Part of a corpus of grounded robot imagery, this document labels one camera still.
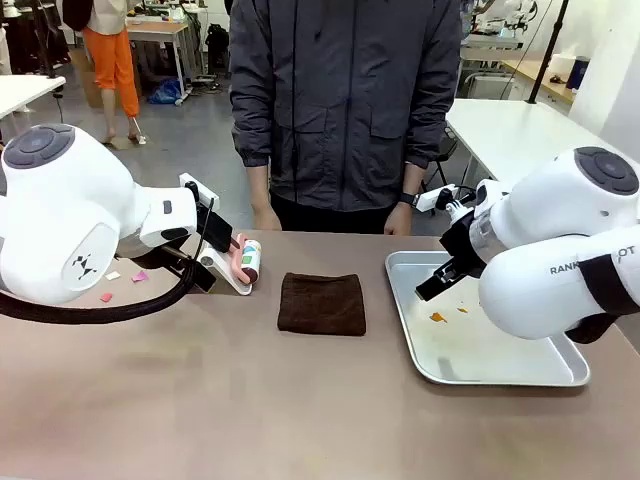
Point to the magenta paper scrap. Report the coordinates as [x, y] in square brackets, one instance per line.
[139, 276]

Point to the person in orange trousers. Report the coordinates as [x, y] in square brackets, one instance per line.
[112, 60]

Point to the person's right hand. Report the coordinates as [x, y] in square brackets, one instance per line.
[265, 217]

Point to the large orange scrap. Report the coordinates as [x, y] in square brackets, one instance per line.
[439, 316]

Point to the dark brown cloth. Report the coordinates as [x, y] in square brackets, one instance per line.
[321, 303]

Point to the brown cardboard box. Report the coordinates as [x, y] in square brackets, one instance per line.
[89, 82]

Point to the person's left hand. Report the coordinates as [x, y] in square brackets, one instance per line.
[398, 222]

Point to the white paper scrap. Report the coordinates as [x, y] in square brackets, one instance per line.
[112, 275]

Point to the red paper scrap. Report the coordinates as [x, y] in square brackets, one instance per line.
[106, 297]

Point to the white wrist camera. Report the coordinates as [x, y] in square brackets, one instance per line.
[434, 198]
[198, 186]

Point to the large white table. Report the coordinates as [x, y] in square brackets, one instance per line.
[510, 135]

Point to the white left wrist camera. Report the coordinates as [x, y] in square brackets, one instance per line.
[198, 186]

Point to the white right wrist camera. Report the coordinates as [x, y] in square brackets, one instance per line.
[434, 198]

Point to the white folding stand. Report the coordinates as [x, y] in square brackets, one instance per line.
[227, 272]

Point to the person's left forearm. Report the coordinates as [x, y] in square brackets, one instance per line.
[413, 177]

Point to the blue white canister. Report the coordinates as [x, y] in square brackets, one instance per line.
[580, 73]

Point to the long wooden workbench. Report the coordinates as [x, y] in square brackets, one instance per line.
[537, 77]

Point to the wooden top grey desk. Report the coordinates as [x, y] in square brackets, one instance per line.
[162, 45]

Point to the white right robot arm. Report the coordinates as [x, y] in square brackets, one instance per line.
[560, 240]

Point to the black tripod pole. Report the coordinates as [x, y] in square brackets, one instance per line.
[550, 47]

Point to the person's right forearm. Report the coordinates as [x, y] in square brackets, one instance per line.
[258, 182]

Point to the black folding chair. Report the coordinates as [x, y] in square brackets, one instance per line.
[440, 155]

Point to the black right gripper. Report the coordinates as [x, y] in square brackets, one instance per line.
[462, 245]

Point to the person in grey jacket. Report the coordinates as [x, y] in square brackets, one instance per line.
[345, 100]

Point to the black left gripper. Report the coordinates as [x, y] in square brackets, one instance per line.
[216, 230]

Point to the pink lint roller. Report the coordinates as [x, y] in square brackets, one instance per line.
[249, 262]

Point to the blue plastic bag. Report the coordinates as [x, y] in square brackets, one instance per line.
[164, 92]

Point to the silver metal tray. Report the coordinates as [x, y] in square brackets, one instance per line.
[450, 340]

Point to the small white table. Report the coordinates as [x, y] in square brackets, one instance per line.
[25, 92]

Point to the black wrist watch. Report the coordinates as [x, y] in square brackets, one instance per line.
[408, 199]

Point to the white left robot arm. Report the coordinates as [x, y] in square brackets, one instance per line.
[60, 215]

